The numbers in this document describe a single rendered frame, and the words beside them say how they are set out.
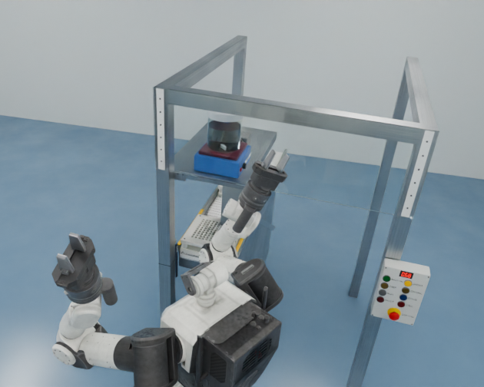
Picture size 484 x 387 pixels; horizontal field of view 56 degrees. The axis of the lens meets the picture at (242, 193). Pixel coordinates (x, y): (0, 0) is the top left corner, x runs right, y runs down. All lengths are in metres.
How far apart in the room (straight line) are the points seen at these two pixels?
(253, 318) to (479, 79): 4.39
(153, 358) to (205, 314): 0.20
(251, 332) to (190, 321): 0.17
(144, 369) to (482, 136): 4.84
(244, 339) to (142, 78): 4.53
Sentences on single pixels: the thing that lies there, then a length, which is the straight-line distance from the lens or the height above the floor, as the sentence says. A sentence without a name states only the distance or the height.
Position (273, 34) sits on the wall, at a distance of 5.07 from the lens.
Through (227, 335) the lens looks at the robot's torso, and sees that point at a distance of 1.28.
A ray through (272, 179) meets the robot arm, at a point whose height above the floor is 1.56.
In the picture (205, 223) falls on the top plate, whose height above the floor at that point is 0.96.
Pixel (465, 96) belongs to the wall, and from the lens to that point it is 5.39.
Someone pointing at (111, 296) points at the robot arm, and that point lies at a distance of 1.22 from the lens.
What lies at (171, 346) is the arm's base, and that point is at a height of 1.25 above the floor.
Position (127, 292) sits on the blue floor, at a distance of 3.34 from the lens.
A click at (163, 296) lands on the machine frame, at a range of 2.32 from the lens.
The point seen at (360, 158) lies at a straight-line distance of 1.68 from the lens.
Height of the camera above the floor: 2.23
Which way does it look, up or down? 30 degrees down
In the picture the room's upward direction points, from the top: 5 degrees clockwise
